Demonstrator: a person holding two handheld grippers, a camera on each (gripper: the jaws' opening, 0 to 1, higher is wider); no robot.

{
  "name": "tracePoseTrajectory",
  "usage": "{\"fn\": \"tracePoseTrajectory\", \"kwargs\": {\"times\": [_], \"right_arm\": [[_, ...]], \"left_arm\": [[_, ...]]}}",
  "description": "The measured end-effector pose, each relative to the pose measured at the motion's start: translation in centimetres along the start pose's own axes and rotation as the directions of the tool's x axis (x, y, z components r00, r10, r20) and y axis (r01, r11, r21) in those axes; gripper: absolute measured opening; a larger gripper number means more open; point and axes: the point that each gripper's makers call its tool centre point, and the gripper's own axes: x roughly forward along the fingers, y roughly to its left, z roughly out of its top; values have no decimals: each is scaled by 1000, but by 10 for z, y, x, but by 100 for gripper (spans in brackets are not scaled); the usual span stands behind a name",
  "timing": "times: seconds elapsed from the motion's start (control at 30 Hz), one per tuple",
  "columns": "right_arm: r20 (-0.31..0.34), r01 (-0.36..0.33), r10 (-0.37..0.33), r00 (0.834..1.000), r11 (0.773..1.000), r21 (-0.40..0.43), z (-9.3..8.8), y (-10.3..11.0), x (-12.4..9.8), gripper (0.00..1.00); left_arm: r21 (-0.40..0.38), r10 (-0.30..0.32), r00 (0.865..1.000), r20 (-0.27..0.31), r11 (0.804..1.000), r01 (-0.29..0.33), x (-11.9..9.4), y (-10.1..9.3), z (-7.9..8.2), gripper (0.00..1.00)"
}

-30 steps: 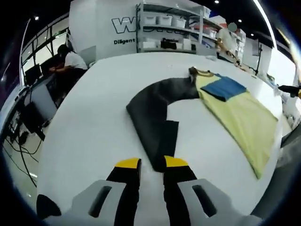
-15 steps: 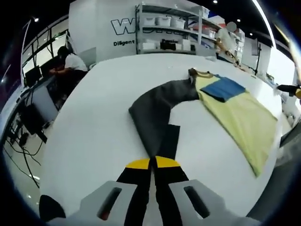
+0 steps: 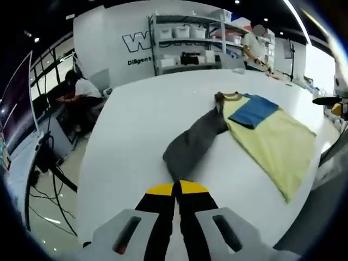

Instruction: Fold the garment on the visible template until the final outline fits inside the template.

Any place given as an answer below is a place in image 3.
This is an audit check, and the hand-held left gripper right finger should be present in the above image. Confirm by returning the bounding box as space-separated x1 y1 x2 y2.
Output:
176 179 275 261

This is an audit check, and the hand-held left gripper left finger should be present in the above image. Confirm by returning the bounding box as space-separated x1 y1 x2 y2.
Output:
89 182 176 261

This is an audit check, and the yellow blue grey garment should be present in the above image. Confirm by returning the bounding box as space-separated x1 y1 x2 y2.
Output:
162 91 318 204

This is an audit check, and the black tripod stand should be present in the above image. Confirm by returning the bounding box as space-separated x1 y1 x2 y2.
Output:
282 39 297 82

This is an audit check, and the person's grey shirt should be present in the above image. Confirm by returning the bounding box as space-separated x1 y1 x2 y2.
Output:
311 127 348 191

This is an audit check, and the ceiling light strip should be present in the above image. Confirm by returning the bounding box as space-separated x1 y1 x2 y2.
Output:
282 0 313 46

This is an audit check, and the row of small storage bins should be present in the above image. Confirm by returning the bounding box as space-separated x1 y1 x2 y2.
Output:
225 16 275 47

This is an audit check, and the grey metal shelving rack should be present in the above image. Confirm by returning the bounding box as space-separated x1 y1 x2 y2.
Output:
148 10 227 76
221 9 275 66

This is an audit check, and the black monitor stand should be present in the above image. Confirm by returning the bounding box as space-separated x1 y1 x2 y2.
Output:
35 132 78 192

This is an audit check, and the black bag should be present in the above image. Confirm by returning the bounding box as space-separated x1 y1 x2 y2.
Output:
181 53 201 65

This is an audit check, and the white framed monitor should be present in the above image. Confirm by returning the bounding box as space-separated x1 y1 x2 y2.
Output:
0 51 44 164

